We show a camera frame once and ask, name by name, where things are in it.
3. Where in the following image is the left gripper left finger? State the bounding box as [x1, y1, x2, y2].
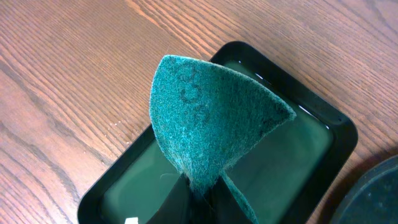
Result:
[147, 175, 202, 224]

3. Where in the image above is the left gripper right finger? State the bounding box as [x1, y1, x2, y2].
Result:
[203, 177, 252, 224]

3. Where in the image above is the green scouring sponge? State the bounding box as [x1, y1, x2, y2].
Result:
[149, 55, 296, 223]

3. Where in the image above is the rectangular black water tray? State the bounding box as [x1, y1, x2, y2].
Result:
[77, 41, 358, 223]

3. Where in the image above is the round black tray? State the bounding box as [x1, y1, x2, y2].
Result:
[330, 156, 397, 224]

